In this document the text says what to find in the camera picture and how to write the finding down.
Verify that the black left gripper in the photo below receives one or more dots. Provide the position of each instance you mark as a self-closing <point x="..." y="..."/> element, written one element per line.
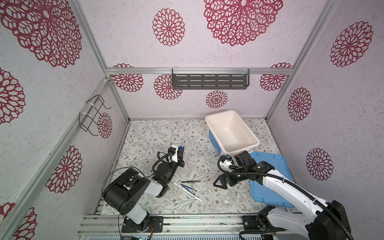
<point x="180" y="158"/>

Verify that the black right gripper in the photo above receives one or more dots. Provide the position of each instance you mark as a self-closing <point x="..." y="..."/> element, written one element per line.
<point x="222" y="178"/>

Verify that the white plastic bin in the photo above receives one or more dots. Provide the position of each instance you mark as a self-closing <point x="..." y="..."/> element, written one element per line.
<point x="229" y="134"/>

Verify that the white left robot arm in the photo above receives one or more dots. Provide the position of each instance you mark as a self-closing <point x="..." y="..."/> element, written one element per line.
<point x="124" y="193"/>

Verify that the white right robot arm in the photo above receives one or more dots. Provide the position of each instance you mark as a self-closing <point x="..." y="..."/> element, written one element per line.
<point x="317" y="219"/>

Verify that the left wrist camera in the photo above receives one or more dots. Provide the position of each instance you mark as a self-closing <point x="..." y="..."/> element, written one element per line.
<point x="173" y="153"/>

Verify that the dark grey wall shelf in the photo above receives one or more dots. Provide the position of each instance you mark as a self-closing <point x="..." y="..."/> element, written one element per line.
<point x="187" y="81"/>

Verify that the black wire wall rack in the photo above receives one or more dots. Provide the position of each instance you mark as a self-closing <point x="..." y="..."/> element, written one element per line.
<point x="96" y="121"/>

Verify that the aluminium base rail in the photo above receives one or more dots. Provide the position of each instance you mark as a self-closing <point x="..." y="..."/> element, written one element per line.
<point x="200" y="224"/>

